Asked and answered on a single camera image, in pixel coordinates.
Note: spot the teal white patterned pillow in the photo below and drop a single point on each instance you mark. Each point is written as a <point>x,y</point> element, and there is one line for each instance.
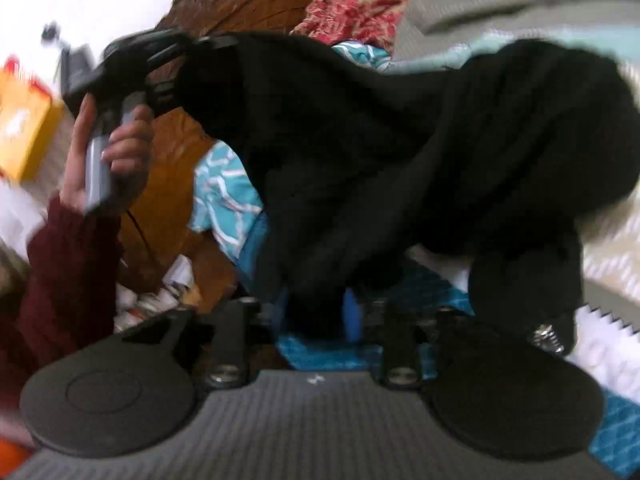
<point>227,204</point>

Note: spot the orange yellow box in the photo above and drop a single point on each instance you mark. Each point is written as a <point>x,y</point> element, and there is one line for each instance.
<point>30,114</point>

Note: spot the person's left hand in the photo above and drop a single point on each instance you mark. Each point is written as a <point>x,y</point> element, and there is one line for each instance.
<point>128,155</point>

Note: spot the carved wooden headboard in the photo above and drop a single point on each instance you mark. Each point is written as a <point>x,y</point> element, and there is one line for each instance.
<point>155,231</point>

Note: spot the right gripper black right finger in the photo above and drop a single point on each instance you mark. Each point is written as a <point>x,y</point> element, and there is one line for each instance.
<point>399,342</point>

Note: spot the red floral cloth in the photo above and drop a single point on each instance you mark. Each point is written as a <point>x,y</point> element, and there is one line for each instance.
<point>371,22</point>

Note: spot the teal grey patterned bedsheet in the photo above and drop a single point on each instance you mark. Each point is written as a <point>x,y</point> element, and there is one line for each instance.
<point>495,391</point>

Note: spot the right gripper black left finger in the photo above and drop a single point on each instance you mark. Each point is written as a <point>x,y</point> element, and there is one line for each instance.
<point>222,349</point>

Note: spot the maroon sleeved left forearm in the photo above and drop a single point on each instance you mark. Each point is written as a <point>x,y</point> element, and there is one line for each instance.
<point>69,300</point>

